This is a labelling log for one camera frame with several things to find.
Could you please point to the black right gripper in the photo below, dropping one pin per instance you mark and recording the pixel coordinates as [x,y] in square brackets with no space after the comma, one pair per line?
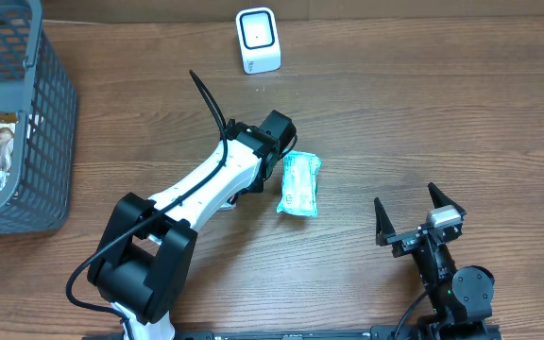
[416,234]

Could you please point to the teal tissue packet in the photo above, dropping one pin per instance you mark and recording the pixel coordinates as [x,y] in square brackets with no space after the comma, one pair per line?
[299,184]

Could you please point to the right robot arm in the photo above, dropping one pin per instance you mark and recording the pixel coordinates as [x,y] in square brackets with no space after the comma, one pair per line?
[456,302]

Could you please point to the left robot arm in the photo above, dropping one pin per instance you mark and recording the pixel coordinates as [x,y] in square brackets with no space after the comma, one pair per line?
[147,247]

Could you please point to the white barcode scanner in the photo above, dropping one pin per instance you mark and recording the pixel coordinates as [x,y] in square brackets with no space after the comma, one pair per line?
[258,40]

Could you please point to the grey plastic mesh basket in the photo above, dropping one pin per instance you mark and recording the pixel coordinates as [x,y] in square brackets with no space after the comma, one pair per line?
[35,86]

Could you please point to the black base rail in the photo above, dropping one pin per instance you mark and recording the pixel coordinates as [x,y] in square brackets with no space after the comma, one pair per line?
[374,333]

